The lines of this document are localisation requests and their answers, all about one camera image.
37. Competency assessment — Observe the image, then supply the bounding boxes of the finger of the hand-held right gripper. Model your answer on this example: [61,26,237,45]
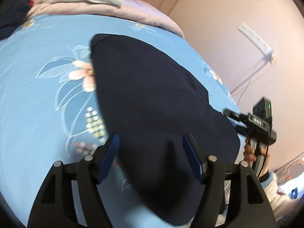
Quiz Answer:
[234,123,250,137]
[223,109,248,124]

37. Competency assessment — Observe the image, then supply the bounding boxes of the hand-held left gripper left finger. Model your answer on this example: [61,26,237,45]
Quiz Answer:
[27,133,120,228]

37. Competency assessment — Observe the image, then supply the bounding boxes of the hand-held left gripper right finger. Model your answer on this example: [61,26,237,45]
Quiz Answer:
[182,133,277,228]

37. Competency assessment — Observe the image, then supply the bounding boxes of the navy blue coat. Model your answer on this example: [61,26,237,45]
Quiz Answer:
[90,33,241,226]

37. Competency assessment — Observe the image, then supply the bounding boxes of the person's right forearm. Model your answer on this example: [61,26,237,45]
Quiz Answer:
[258,169,302,224]

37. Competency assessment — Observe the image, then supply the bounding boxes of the dark blue and red clothes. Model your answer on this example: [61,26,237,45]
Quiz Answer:
[0,0,34,41]

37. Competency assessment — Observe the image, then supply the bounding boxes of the person's right hand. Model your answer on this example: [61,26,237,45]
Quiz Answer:
[243,139,272,170]

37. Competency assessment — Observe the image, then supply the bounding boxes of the patterned cloth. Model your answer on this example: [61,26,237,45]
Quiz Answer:
[273,155,304,200]

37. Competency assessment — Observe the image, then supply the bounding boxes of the light blue floral bed sheet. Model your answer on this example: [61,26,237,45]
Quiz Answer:
[0,14,241,228]

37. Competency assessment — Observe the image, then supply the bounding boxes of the pale pink quilt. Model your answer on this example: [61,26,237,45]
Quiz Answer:
[25,0,185,39]

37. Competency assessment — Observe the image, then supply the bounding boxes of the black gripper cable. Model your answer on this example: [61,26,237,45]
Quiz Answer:
[223,121,271,207]

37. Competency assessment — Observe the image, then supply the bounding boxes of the thin dark power cable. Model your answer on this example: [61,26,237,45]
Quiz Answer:
[231,56,272,106]

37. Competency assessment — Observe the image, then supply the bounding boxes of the white wall power strip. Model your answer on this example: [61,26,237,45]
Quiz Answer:
[238,22,277,64]

